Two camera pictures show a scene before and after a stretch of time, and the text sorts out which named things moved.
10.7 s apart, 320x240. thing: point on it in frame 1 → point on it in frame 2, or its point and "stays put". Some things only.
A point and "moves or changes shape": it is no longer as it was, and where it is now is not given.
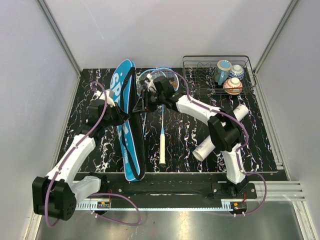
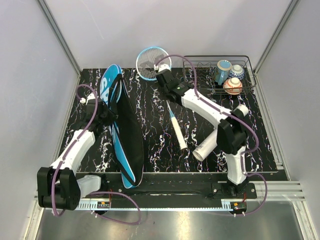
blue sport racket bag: (125, 89) moves or changes shape
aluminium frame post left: (62, 43) stays put
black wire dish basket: (217, 75) stays put
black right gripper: (140, 107) → (164, 96)
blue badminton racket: (172, 78) → (146, 60)
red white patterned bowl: (233, 86) stays put
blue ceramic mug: (222, 71) stays put
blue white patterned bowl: (236, 71) stays put
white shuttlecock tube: (240, 112) stays put
